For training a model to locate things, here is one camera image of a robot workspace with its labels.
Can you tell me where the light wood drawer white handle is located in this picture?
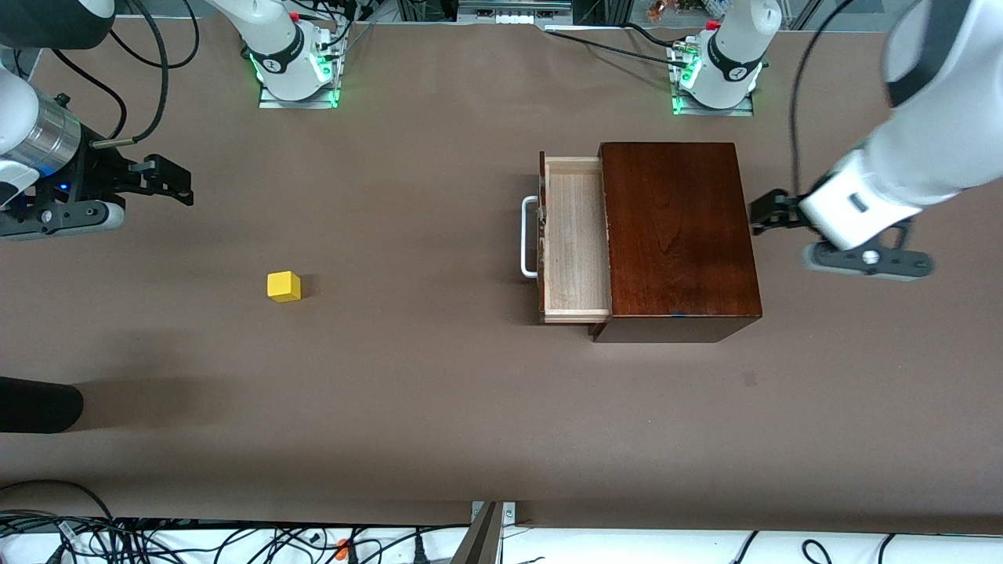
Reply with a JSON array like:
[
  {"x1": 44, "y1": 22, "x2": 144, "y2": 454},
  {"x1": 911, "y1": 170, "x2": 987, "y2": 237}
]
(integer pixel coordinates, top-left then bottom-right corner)
[{"x1": 521, "y1": 151, "x2": 614, "y2": 324}]

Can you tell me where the dark brown wooden cabinet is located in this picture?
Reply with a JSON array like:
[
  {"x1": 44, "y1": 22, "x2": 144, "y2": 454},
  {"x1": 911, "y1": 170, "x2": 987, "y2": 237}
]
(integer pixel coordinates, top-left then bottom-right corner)
[{"x1": 589, "y1": 142, "x2": 763, "y2": 344}]

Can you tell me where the black padded cylinder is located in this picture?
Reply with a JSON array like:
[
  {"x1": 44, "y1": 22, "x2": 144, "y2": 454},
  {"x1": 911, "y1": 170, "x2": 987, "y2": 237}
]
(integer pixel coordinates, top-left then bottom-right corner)
[{"x1": 0, "y1": 376, "x2": 85, "y2": 434}]

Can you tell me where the grey socket strip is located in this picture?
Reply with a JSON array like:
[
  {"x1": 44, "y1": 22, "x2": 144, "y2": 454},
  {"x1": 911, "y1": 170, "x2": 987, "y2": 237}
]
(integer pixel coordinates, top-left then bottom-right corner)
[{"x1": 458, "y1": 0, "x2": 573, "y2": 26}]

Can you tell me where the dark grey metal bar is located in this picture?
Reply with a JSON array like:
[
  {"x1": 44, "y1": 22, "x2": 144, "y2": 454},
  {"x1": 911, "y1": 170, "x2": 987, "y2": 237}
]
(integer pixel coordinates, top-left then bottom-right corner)
[{"x1": 451, "y1": 501, "x2": 504, "y2": 564}]

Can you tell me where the thin black cable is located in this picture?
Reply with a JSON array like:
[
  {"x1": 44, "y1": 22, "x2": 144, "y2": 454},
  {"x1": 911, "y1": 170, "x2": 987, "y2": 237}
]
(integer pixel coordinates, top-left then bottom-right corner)
[{"x1": 49, "y1": 47, "x2": 129, "y2": 140}]

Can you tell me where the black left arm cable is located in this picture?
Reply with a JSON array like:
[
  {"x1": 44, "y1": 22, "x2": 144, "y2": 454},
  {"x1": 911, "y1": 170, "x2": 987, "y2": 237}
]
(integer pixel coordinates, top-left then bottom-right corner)
[{"x1": 790, "y1": 0, "x2": 859, "y2": 201}]

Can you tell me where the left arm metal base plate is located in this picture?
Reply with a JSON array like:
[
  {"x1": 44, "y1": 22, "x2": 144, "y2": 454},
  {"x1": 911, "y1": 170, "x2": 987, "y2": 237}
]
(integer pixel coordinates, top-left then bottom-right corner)
[{"x1": 672, "y1": 39, "x2": 755, "y2": 117}]

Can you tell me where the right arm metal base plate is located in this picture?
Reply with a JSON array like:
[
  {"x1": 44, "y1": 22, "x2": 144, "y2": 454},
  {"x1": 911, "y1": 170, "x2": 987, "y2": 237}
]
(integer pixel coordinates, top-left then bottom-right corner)
[{"x1": 259, "y1": 22, "x2": 343, "y2": 110}]

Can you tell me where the black table cable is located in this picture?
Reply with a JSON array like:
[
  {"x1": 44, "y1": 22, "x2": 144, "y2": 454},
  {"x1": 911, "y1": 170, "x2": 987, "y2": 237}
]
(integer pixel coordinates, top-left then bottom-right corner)
[
  {"x1": 623, "y1": 21, "x2": 702, "y2": 54},
  {"x1": 545, "y1": 30, "x2": 690, "y2": 70}
]

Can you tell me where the black cable loop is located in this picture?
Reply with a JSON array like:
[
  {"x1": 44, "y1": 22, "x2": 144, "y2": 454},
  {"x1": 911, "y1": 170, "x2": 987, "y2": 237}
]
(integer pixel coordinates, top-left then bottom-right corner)
[{"x1": 0, "y1": 479, "x2": 118, "y2": 524}]

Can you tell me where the small metal bracket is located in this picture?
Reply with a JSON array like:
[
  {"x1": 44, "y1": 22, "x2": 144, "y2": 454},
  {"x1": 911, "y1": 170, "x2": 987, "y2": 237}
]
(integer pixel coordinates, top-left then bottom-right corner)
[{"x1": 470, "y1": 501, "x2": 518, "y2": 527}]

